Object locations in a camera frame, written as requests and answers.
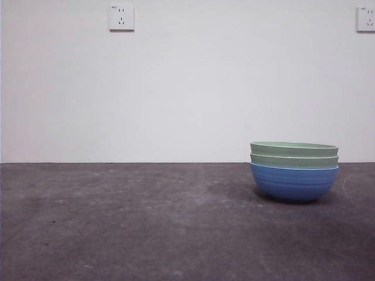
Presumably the blue ribbed bowl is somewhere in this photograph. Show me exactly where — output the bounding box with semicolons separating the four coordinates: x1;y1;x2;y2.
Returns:
250;162;340;204

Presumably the white wall socket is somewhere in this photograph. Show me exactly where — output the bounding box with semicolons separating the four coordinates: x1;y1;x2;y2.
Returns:
108;4;135;32
356;6;375;33

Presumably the green ribbed bowl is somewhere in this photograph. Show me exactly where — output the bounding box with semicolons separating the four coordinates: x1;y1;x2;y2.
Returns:
250;140;340;158
250;152;340;170

